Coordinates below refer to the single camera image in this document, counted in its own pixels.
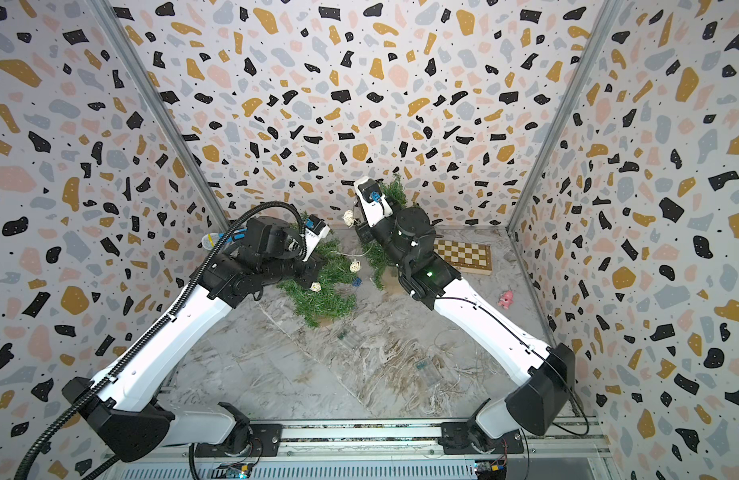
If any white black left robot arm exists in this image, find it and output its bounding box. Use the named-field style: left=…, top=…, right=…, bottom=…
left=62, top=215, right=329, bottom=462

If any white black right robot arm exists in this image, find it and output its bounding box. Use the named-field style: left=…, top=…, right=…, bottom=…
left=355, top=207, right=575, bottom=439

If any green right christmas tree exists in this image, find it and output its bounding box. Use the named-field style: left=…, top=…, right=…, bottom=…
left=362, top=173, right=407, bottom=291

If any green christmas tree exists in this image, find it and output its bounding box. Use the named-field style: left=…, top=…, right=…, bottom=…
left=278, top=233, right=358, bottom=328
left=362, top=173, right=407, bottom=291

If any green left christmas tree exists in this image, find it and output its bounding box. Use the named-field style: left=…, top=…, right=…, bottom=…
left=278, top=233, right=358, bottom=328

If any wooden chess board box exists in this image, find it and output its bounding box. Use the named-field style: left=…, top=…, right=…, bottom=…
left=435, top=238, right=493, bottom=275

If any blue toy microphone on stand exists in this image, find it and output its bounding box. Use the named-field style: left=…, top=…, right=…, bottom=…
left=201, top=230, right=245, bottom=251

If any pink pig toy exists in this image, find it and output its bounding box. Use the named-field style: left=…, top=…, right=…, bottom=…
left=499, top=290, right=515, bottom=309

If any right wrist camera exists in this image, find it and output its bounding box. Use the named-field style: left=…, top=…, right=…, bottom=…
left=354, top=177, right=395, bottom=227

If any metal left corner post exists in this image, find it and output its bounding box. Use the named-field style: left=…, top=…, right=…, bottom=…
left=87, top=1, right=229, bottom=230

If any metal corner post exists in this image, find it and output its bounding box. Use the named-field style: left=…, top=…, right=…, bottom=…
left=507, top=0, right=623, bottom=236
left=87, top=1, right=229, bottom=230

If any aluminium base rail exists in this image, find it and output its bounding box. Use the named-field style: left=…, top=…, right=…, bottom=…
left=103, top=417, right=619, bottom=479

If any metal right corner post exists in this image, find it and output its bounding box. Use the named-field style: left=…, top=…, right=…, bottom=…
left=507, top=0, right=623, bottom=236

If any black corrugated cable conduit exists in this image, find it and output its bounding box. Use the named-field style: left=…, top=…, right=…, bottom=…
left=11, top=200, right=304, bottom=480

